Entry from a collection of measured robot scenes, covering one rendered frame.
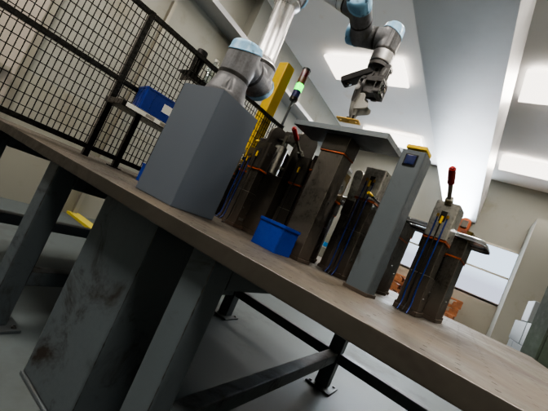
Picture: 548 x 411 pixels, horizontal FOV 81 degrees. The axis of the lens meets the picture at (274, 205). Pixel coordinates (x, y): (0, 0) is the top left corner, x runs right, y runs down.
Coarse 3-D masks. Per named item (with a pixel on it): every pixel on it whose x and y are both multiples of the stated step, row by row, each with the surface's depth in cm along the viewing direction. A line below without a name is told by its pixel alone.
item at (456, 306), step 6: (396, 276) 617; (402, 276) 613; (396, 282) 617; (402, 282) 610; (390, 288) 621; (396, 288) 615; (456, 300) 564; (450, 306) 565; (456, 306) 562; (444, 312) 565; (450, 312) 563; (456, 312) 559; (450, 318) 559
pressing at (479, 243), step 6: (342, 198) 133; (342, 204) 152; (408, 216) 116; (408, 222) 125; (414, 222) 114; (420, 222) 113; (426, 222) 112; (414, 228) 131; (420, 228) 128; (456, 234) 106; (462, 234) 104; (468, 240) 109; (474, 240) 102; (480, 240) 102; (474, 246) 116; (480, 246) 111; (486, 246) 102; (480, 252) 116; (486, 252) 114
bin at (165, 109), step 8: (144, 88) 169; (152, 88) 166; (136, 96) 174; (144, 96) 165; (152, 96) 168; (160, 96) 170; (136, 104) 169; (144, 104) 166; (152, 104) 168; (160, 104) 171; (168, 104) 173; (152, 112) 169; (160, 112) 171; (168, 112) 174
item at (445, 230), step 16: (448, 208) 99; (432, 224) 100; (448, 224) 97; (432, 240) 98; (448, 240) 98; (432, 256) 98; (416, 272) 99; (432, 272) 98; (416, 288) 97; (400, 304) 99; (416, 304) 96
